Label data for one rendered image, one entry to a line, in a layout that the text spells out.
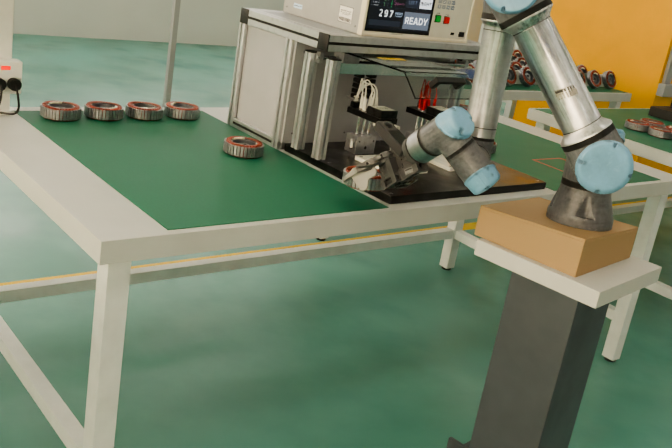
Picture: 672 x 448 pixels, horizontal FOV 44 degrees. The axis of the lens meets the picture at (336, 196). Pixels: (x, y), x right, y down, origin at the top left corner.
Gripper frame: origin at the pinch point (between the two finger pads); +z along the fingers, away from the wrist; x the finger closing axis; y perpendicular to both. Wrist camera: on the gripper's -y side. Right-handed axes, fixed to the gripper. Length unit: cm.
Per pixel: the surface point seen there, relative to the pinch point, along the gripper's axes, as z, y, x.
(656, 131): 35, -24, 210
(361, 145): 24.9, -19.2, 26.3
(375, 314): 102, 19, 78
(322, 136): 19.4, -20.0, 8.1
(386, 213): 0.2, 10.2, 3.6
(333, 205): 4.3, 5.3, -8.4
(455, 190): 1.5, 5.6, 31.9
